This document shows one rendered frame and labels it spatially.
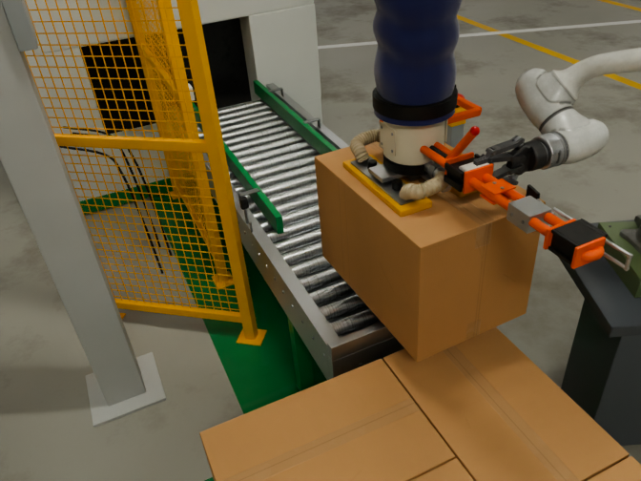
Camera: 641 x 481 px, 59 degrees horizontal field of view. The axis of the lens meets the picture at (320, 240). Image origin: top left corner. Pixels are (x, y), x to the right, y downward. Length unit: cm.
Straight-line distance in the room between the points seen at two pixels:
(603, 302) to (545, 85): 65
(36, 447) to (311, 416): 131
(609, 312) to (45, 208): 176
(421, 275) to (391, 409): 45
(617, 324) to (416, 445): 65
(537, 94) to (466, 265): 50
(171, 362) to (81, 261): 78
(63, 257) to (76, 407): 80
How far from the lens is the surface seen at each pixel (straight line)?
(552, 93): 166
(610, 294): 189
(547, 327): 284
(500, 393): 181
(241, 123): 348
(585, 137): 163
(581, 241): 122
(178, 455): 241
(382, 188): 161
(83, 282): 223
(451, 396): 178
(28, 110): 194
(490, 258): 160
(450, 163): 148
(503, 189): 139
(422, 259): 144
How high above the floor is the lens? 191
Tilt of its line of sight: 35 degrees down
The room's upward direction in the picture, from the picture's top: 5 degrees counter-clockwise
